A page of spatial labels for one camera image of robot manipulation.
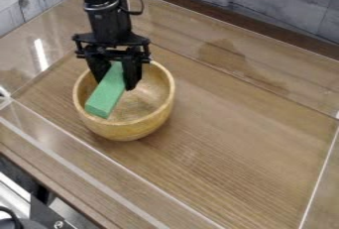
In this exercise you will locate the clear acrylic tray wall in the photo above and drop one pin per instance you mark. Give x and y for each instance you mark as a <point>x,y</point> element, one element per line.
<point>244,159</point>

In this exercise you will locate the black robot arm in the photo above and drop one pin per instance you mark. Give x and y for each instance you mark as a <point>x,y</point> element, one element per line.
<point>111,41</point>

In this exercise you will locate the green rectangular block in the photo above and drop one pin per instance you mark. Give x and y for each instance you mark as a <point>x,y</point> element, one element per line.
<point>107,93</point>

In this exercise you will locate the black metal frame bracket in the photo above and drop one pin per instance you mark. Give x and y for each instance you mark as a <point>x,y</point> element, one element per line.
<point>56,215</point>

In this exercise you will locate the wooden bowl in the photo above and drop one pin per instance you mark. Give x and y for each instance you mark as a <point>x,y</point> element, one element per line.
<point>141,110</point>

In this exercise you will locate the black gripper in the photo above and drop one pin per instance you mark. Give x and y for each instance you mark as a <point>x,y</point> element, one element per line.
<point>111,41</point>

